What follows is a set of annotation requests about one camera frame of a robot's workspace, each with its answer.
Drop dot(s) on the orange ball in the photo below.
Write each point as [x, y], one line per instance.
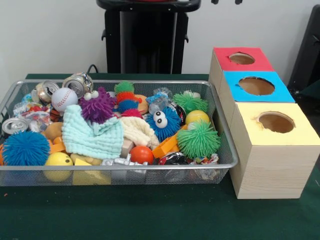
[141, 155]

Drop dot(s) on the wooden box with three holes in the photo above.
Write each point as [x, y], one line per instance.
[270, 170]

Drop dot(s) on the yellow smiley ball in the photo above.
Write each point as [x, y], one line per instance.
[57, 160]

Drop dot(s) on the green spiky toy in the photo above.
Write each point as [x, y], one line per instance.
[198, 140]

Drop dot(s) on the polka dot cloth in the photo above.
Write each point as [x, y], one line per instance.
[35, 117]

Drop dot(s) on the dark green tablecloth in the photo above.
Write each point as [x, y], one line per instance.
[150, 212]

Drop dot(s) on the black panel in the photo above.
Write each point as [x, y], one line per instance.
[310, 50]

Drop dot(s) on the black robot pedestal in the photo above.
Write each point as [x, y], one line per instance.
[147, 37]

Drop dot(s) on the shallow mesh bin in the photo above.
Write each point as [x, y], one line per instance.
[125, 175]

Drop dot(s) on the cream cloth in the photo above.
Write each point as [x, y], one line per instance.
[137, 130]

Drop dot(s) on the mint green cloth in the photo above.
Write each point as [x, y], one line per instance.
[85, 140]

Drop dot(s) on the blue spiky toy with eyes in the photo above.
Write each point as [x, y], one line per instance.
[170, 125]

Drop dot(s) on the crushed silver can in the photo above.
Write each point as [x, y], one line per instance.
[80, 82]

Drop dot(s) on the blue spiky ball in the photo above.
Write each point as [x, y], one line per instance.
[25, 148]

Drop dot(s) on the purple spiky toy with eyes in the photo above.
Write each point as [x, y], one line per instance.
[97, 107]

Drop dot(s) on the white baseball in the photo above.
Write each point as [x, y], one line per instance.
[63, 100]

